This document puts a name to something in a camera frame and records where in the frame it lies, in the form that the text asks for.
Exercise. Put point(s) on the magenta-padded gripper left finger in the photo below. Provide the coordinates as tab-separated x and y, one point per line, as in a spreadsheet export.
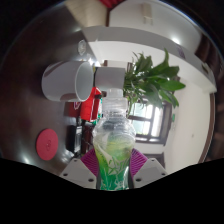
76	173

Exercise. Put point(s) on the white mug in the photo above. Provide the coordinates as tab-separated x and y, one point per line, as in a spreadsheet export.
63	81

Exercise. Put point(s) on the red box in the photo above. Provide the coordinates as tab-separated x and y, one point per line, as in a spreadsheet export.
89	105

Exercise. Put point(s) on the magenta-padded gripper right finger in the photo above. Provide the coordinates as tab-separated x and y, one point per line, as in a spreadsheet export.
150	172

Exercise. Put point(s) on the flat round red coaster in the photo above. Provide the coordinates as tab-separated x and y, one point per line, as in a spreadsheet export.
47	144

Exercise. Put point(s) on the flat black box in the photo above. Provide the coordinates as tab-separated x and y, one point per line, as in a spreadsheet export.
75	138

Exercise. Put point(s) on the clear green-labelled drink bottle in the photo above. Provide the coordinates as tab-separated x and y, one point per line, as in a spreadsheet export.
114	146

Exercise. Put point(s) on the dark-framed window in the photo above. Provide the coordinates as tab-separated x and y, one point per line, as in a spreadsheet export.
150	121

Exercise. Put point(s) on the broad-leaf plant in white pot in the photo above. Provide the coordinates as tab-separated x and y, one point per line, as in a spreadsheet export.
150	81

